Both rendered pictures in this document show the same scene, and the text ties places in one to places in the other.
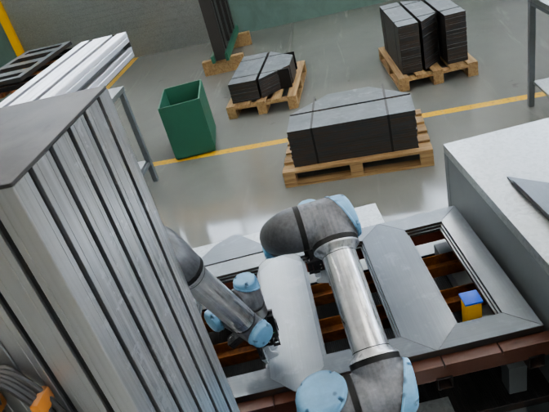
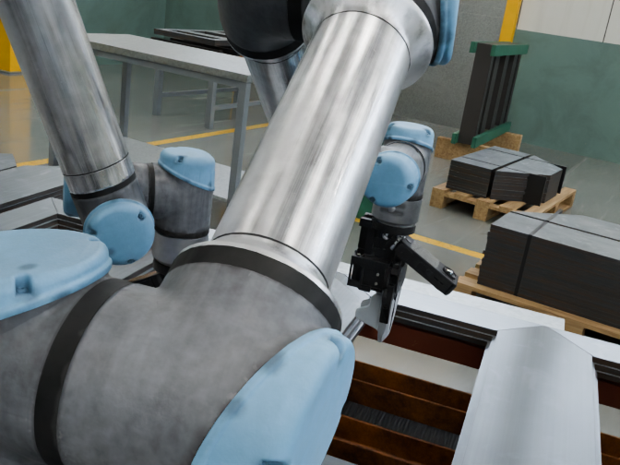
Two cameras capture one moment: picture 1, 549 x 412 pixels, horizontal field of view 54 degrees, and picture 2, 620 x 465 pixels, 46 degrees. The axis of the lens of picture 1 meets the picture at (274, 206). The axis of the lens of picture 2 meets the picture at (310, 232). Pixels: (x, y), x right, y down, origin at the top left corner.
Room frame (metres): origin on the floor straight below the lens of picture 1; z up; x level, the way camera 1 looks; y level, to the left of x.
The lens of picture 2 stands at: (0.45, -0.26, 1.44)
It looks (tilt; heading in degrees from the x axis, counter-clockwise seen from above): 18 degrees down; 14
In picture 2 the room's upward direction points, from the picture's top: 8 degrees clockwise
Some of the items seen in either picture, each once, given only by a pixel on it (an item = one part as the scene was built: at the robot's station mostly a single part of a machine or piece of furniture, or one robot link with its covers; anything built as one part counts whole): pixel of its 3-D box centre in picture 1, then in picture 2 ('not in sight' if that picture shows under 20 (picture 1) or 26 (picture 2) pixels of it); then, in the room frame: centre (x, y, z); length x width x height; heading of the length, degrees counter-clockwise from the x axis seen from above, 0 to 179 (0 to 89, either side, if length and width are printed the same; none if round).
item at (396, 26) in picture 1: (421, 38); not in sight; (5.82, -2.05, 0.32); 1.20 x 0.80 x 0.65; 173
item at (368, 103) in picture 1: (352, 130); (594, 280); (4.21, -0.81, 0.23); 1.20 x 0.80 x 0.47; 76
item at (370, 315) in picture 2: (324, 279); (372, 316); (1.54, -0.10, 0.94); 0.06 x 0.03 x 0.09; 88
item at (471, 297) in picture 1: (470, 299); not in sight; (1.31, -0.54, 0.88); 0.06 x 0.06 x 0.02; 87
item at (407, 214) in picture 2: not in sight; (396, 208); (1.55, -0.11, 1.13); 0.08 x 0.08 x 0.05
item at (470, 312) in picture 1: (472, 321); not in sight; (1.31, -0.54, 0.78); 0.05 x 0.05 x 0.19; 87
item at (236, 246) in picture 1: (225, 252); not in sight; (2.14, 0.28, 0.77); 0.45 x 0.20 x 0.04; 87
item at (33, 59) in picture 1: (37, 92); (227, 76); (7.73, 2.75, 0.43); 1.66 x 0.84 x 0.85; 167
